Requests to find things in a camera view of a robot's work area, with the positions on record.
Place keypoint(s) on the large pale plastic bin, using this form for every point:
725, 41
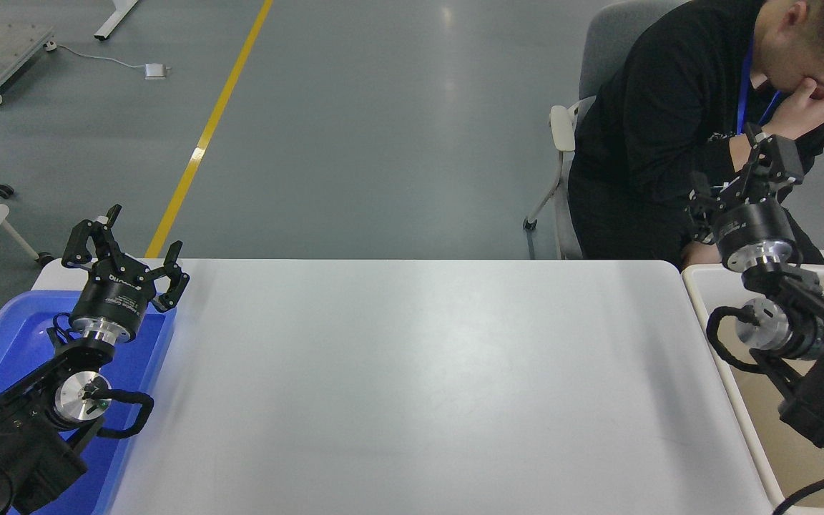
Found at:
705, 286

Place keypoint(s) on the seated person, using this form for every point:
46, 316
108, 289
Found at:
655, 107

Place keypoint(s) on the white power adapter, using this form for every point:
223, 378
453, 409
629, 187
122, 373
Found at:
155, 71

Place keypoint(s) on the grey wheeled platform cart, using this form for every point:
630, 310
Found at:
11, 50

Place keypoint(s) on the person's left hand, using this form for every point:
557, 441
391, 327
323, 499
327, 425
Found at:
805, 111

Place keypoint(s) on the chair legs with casters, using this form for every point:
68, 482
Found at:
4, 190

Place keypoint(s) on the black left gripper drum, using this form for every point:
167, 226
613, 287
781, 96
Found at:
113, 297

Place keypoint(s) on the white grey office chair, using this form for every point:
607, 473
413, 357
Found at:
612, 43

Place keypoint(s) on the white table leg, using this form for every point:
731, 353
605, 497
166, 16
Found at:
115, 18

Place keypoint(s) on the person's left forearm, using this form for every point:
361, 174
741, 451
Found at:
739, 150

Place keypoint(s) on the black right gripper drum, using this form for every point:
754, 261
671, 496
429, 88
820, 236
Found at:
752, 223

